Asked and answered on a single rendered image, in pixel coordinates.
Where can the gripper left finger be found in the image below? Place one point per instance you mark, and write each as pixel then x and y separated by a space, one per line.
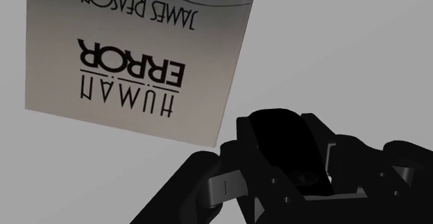
pixel 203 169

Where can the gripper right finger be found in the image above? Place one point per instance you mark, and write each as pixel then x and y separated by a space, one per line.
pixel 365 162

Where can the pale book with black lettering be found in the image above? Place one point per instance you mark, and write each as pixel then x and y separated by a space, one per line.
pixel 209 61

